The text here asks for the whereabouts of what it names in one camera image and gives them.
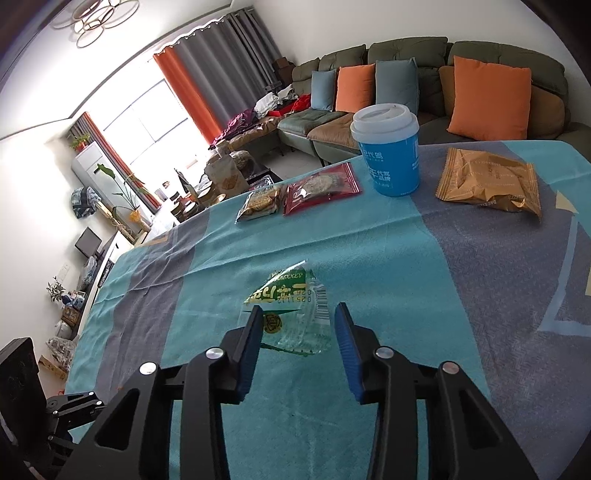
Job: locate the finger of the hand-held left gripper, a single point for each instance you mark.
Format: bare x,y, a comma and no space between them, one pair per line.
74,402

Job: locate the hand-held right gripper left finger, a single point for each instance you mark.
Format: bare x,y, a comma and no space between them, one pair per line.
249,355

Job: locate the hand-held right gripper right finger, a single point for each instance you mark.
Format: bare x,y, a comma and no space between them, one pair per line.
345,355

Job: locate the clear green printed wrapper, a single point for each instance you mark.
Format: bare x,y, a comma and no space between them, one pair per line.
295,314

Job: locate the plastic wrapped ornament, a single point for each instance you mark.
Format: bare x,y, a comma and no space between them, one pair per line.
60,350

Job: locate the blue and white ceramic jar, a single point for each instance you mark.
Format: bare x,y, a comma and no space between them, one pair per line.
74,301

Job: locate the small plant in vase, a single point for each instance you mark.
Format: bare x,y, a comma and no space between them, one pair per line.
55,290

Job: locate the teal and grey tablecloth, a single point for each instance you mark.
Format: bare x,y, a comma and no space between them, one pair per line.
369,249

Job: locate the clear plastic bag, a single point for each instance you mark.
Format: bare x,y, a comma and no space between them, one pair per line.
90,272

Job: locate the clear biscuit packet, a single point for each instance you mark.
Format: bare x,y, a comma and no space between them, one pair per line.
259,205

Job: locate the white tv cabinet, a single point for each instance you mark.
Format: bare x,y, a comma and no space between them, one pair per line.
113,249

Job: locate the black monitor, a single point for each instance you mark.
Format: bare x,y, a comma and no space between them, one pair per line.
88,243

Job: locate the red snack packet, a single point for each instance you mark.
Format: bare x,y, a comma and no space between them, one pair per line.
323,189

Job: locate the brown paper bag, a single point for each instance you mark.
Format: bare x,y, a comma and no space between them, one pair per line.
226,177

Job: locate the blue cup with white lid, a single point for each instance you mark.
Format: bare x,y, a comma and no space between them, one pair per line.
392,161

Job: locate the covered standing fan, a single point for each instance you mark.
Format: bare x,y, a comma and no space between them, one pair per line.
84,203

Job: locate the tall leafy potted plant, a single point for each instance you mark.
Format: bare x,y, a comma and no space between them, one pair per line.
127,191

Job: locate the golden snack packet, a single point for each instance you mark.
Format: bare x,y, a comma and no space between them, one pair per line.
489,182

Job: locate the olive green sofa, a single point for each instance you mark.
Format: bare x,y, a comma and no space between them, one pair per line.
300,127

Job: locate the white tower air conditioner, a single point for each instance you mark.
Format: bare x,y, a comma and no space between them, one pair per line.
92,168

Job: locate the grey and orange side curtain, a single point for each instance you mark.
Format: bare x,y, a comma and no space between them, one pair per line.
115,157

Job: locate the pile of clothes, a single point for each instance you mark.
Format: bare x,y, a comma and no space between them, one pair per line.
268,108

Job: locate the small plant in red pot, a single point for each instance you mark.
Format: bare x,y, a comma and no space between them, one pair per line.
81,142

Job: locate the small blue cushion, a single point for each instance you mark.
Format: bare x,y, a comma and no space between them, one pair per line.
323,90

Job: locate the large blue cushion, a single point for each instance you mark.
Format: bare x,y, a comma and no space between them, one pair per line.
398,83

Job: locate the large orange cushion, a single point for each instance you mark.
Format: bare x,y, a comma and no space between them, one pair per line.
489,97

